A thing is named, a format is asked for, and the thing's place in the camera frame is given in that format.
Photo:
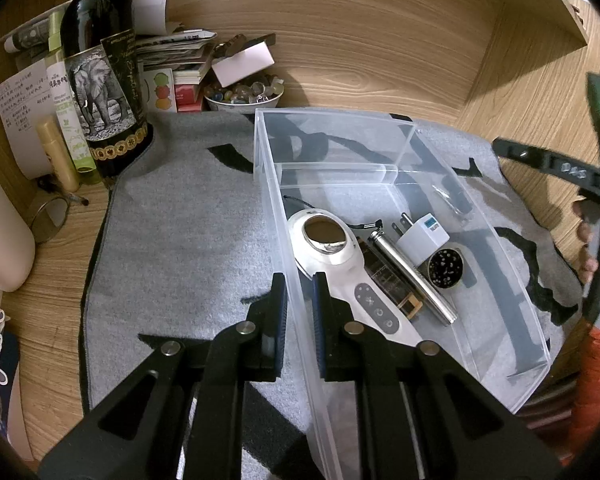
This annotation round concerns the stack of books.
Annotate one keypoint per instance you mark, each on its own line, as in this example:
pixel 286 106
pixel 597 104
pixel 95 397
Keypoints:
pixel 180 50

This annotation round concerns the white handwritten note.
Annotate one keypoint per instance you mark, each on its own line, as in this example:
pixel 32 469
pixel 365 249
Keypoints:
pixel 20 105

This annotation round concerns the white charger plug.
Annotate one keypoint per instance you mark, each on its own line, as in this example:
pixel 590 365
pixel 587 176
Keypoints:
pixel 422 240

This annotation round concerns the white handheld massager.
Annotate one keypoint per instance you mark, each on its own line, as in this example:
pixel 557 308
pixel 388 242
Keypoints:
pixel 375 305

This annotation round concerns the dark wine bottle elephant label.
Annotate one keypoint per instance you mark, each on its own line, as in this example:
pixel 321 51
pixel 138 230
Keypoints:
pixel 100 20

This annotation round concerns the clear plastic box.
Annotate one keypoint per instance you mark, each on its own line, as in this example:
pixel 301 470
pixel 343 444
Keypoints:
pixel 480 310

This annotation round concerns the silver metal cylinder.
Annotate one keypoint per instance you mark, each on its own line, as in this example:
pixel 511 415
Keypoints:
pixel 415 280

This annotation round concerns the white card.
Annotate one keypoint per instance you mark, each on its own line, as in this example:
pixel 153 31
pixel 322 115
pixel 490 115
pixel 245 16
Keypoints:
pixel 242 62

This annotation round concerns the person's right hand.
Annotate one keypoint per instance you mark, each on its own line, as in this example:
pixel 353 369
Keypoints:
pixel 587 250

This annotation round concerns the round black tin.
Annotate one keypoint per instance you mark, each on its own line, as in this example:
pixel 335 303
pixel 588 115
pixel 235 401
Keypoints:
pixel 445 267

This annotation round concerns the fruit print box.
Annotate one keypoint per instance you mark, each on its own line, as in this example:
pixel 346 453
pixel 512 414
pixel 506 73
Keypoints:
pixel 161 90

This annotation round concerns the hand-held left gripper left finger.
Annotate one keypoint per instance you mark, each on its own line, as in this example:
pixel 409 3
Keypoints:
pixel 280 320

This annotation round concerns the yellow tube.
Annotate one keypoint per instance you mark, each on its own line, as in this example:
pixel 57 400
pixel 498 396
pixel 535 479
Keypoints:
pixel 57 155

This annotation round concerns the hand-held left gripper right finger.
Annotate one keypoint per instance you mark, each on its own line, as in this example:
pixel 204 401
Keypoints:
pixel 321 320

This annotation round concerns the dark perfume bottle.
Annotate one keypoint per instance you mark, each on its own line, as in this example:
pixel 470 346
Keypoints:
pixel 390 280

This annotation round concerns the rolled newspaper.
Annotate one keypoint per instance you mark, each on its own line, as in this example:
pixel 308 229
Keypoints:
pixel 30 35

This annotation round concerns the green spray bottle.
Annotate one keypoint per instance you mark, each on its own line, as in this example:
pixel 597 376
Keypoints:
pixel 70 125

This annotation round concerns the white bowl of stones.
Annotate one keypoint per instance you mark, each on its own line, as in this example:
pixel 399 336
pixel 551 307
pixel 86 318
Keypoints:
pixel 240 95

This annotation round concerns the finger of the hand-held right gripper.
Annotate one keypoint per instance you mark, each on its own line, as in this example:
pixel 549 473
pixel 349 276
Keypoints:
pixel 550 162

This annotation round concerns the folded white paper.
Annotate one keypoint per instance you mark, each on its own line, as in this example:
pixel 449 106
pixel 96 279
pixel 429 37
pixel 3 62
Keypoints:
pixel 152 12

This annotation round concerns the grey mat with black letters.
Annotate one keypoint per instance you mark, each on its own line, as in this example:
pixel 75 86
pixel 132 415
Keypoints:
pixel 180 260

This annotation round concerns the red box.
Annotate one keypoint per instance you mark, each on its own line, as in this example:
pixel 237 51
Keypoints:
pixel 189 99

